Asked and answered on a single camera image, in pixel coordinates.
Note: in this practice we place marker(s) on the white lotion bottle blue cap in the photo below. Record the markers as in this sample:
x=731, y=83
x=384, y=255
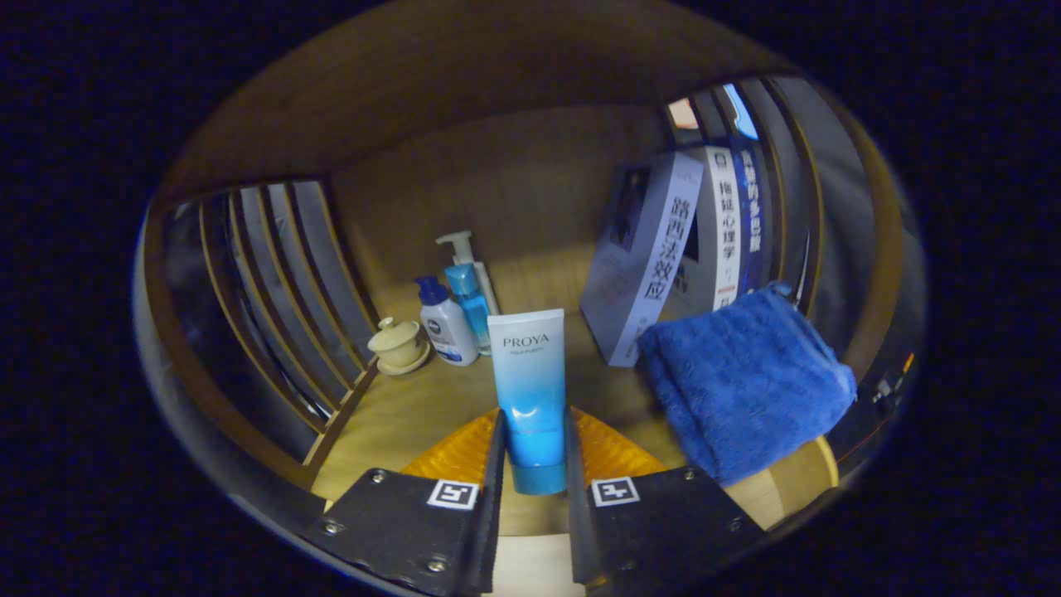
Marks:
x=448, y=332

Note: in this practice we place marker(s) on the beige lidded teacup with saucer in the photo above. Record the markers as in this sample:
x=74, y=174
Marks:
x=398, y=344

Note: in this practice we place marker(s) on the wooden cabinet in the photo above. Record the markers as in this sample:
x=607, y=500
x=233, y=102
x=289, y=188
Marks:
x=464, y=83

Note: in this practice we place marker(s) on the blue cosmetic tube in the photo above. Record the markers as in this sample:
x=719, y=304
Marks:
x=530, y=390

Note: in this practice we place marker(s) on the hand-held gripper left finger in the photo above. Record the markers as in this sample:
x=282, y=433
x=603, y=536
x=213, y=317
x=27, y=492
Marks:
x=495, y=497

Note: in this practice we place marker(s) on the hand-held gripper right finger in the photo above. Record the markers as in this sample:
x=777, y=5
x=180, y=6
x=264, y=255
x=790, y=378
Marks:
x=576, y=531

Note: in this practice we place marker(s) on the black equipment with orange part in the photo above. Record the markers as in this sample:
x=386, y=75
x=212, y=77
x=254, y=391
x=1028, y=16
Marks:
x=883, y=388

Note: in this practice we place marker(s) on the white spine book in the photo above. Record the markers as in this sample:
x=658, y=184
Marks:
x=721, y=240

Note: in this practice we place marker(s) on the grey leaning book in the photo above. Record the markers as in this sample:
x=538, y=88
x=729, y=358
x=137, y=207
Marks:
x=638, y=265

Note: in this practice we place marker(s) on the blue folded towel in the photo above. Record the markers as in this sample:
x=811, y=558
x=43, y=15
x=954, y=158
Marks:
x=746, y=381

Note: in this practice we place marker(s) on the blue pump bottle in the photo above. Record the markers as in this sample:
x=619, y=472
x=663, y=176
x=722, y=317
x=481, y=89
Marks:
x=468, y=298

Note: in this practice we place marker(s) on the wooden countertop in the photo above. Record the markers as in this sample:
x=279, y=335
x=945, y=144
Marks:
x=414, y=414

